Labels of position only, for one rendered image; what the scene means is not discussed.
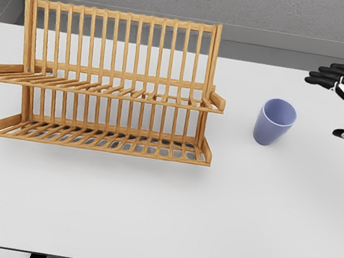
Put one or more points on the purple plastic cup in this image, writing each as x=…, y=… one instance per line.
x=274, y=122

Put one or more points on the wooden two-tier dish rack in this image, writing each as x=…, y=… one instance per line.
x=113, y=87

